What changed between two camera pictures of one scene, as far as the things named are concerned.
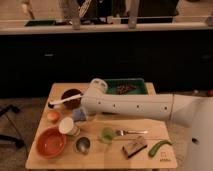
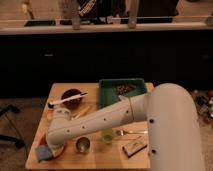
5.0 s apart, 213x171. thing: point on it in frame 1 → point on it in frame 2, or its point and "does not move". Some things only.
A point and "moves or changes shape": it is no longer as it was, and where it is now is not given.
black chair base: (10, 139) does not move
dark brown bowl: (72, 104) does not move
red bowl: (50, 142) does not move
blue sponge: (79, 115) moves or changes shape
